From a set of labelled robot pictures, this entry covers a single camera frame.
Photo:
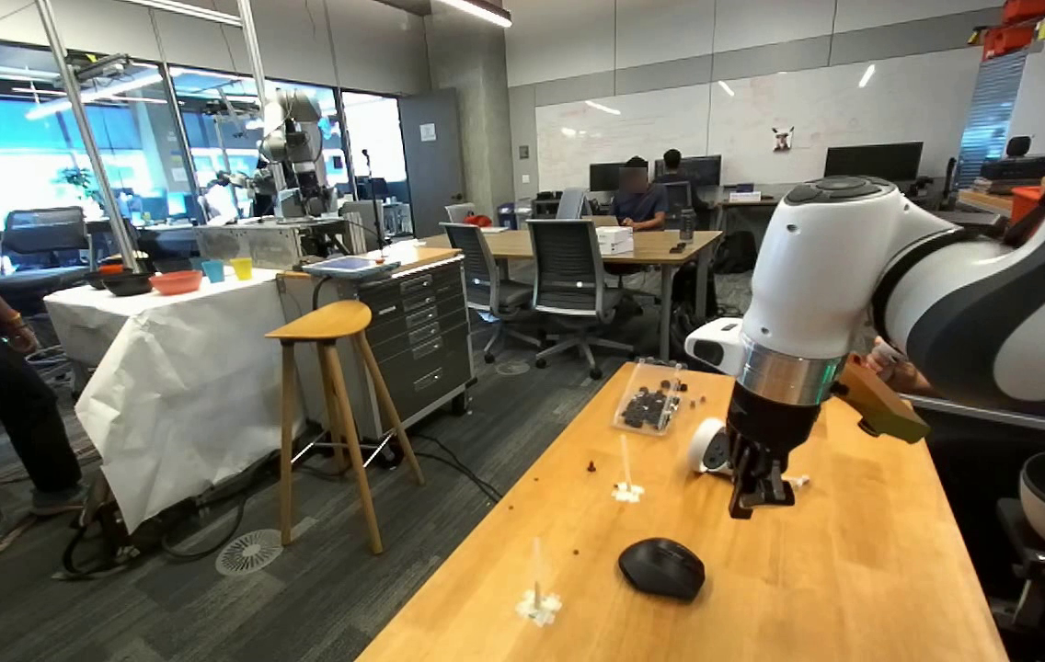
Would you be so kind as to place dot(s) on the black computer mouse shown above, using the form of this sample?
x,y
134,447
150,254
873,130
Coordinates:
x,y
661,572

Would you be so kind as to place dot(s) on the yellow cup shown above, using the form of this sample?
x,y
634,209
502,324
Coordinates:
x,y
242,265

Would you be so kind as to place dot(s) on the glass whiteboard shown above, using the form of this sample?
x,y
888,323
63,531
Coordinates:
x,y
729,123

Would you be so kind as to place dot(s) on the seated person blue shirt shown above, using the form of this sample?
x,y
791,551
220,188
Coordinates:
x,y
637,204

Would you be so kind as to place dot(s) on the grey door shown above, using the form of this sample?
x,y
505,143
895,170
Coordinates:
x,y
432,160

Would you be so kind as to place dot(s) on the seated person dark hair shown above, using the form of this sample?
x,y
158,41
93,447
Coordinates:
x,y
675,188

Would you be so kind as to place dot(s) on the slanted metal pole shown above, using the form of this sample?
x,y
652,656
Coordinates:
x,y
82,123

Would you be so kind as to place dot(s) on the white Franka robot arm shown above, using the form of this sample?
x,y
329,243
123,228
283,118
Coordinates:
x,y
828,271

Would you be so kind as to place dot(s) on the grey tool cabinet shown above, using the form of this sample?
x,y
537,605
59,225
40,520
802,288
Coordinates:
x,y
416,338

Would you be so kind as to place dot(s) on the black desk monitor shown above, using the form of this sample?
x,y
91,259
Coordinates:
x,y
603,173

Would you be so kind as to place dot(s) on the wooden office desk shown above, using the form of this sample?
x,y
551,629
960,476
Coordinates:
x,y
657,247

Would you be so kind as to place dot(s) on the red plastic object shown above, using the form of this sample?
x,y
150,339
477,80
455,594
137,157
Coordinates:
x,y
1013,31

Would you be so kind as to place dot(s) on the blue cup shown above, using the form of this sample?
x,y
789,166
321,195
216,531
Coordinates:
x,y
216,271

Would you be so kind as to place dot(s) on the white peg stand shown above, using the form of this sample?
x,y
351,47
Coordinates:
x,y
627,493
537,605

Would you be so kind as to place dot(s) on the grey plastic tray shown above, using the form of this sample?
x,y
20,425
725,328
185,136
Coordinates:
x,y
1013,418

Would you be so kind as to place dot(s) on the red tray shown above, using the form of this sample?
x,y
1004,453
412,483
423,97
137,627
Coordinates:
x,y
174,282

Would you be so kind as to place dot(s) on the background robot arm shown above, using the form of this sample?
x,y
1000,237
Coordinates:
x,y
298,149

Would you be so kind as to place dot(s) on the wooden stool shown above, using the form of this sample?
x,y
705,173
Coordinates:
x,y
325,323

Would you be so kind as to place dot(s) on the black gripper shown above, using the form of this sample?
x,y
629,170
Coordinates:
x,y
765,429

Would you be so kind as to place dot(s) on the orange plastic bin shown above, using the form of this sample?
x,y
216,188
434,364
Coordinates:
x,y
1023,204

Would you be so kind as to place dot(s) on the wide black monitor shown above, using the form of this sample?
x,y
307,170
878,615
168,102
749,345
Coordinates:
x,y
873,163

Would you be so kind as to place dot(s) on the black object on cloth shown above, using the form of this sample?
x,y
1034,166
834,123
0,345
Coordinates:
x,y
125,284

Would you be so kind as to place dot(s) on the blue office chair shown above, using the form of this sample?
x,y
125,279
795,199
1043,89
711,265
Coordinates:
x,y
47,232

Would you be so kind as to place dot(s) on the grey office chair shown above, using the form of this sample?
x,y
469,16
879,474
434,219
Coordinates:
x,y
565,262
471,262

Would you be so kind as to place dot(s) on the white paper box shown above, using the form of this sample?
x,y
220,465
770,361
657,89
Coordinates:
x,y
614,242

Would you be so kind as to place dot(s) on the clear bag of dark pieces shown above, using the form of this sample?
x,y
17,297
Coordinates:
x,y
652,405

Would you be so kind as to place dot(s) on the white table cloth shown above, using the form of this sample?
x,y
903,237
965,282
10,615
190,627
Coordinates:
x,y
178,393

